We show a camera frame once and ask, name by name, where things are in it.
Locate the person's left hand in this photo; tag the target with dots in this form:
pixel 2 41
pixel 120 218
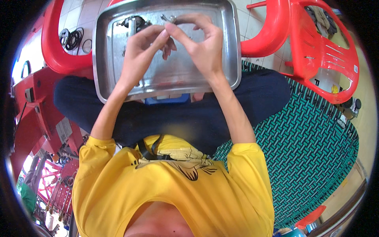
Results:
pixel 139 56

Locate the person's right hand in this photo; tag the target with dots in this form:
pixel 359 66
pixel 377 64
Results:
pixel 207 50

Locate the small silver metal part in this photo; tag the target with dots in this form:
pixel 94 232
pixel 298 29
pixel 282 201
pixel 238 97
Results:
pixel 171 19

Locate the black metal mechanical part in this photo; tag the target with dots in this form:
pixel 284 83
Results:
pixel 133 23

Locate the steel tray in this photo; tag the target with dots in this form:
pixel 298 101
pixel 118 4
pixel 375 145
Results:
pixel 177 74

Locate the person's legs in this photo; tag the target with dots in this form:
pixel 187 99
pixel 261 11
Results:
pixel 177 118

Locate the red plastic armchair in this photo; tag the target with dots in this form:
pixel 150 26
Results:
pixel 53 50

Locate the red plastic chair with slots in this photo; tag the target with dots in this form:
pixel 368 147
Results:
pixel 313 56

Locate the red tool cart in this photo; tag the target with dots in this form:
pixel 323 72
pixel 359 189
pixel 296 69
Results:
pixel 38 112

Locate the black rubber hoop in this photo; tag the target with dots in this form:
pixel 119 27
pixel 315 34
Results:
pixel 22 69

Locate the grey work gloves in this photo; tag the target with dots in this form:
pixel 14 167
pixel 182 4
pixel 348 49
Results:
pixel 321 19

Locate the green woven mat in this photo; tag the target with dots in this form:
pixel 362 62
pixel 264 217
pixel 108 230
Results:
pixel 296 148

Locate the small yellow container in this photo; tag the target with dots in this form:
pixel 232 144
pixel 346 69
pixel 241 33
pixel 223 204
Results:
pixel 335 89

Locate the person's body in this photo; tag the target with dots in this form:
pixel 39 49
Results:
pixel 177 189

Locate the black round metal parts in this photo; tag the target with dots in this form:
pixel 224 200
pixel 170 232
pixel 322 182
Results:
pixel 352 106

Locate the row of hanging wrenches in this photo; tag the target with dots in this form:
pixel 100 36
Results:
pixel 60 201

